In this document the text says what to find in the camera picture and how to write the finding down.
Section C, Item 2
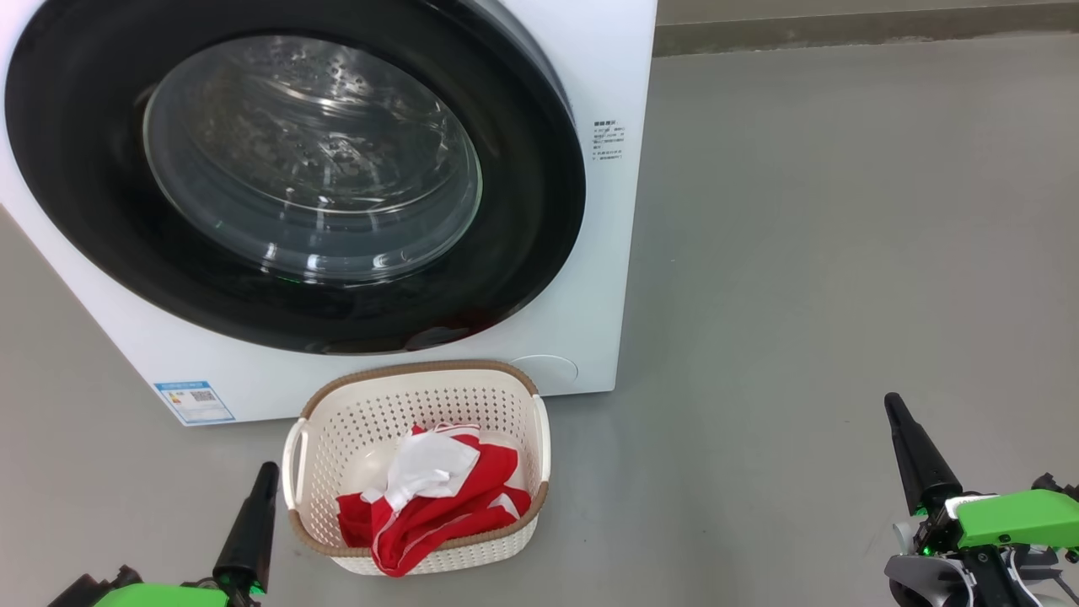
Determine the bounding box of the blue energy label sticker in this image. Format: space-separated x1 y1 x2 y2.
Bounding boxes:
153 381 235 425

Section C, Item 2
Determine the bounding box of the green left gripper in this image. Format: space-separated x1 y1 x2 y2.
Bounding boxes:
93 461 280 607

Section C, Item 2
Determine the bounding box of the round white filter cover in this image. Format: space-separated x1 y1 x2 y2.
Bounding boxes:
510 354 580 395

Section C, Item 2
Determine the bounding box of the cream perforated laundry basket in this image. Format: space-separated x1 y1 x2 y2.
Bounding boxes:
282 360 551 577

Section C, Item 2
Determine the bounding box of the black round glass washer door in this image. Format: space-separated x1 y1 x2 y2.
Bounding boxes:
4 0 587 357

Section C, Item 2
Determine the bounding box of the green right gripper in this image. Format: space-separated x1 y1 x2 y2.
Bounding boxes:
883 392 1079 561

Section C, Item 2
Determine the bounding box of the white front-load washing machine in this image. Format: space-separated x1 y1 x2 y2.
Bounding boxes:
0 0 658 427

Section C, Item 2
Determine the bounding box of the red and white garment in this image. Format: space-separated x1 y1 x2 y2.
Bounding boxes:
336 423 532 577

